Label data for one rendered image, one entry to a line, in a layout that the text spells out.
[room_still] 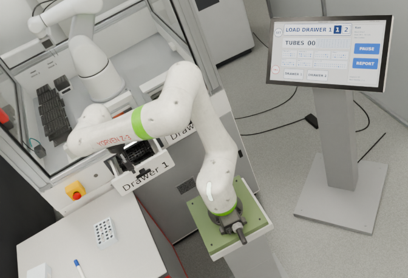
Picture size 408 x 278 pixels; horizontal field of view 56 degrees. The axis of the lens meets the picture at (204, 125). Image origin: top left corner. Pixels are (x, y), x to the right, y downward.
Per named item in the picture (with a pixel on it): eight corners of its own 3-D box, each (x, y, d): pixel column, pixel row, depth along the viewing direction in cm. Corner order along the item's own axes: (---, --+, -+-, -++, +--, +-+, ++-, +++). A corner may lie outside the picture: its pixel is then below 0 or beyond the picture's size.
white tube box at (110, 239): (118, 241, 171) (114, 237, 168) (101, 250, 170) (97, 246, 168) (113, 220, 180) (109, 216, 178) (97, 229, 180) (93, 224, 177)
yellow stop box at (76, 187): (87, 195, 186) (79, 186, 182) (73, 203, 185) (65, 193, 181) (85, 188, 190) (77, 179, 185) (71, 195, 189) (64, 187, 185)
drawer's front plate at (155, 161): (175, 165, 185) (167, 150, 178) (122, 196, 181) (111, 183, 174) (173, 162, 186) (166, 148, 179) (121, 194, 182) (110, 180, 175)
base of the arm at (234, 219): (260, 239, 148) (258, 232, 144) (225, 256, 147) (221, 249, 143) (235, 189, 166) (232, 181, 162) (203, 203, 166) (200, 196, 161)
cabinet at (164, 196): (264, 195, 256) (234, 108, 203) (127, 280, 243) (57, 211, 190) (204, 121, 327) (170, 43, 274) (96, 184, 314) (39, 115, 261)
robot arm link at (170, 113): (202, 107, 124) (181, 81, 117) (193, 137, 116) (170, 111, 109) (159, 119, 134) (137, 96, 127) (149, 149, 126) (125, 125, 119)
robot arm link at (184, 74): (243, 147, 164) (199, 50, 128) (238, 179, 154) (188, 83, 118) (215, 149, 169) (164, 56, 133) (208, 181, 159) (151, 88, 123)
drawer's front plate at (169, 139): (217, 117, 200) (211, 101, 193) (169, 145, 196) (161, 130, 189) (216, 115, 201) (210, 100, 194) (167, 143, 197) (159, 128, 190)
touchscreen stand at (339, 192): (371, 236, 215) (367, 103, 148) (294, 216, 238) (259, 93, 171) (388, 167, 242) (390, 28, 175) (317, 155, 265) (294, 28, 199)
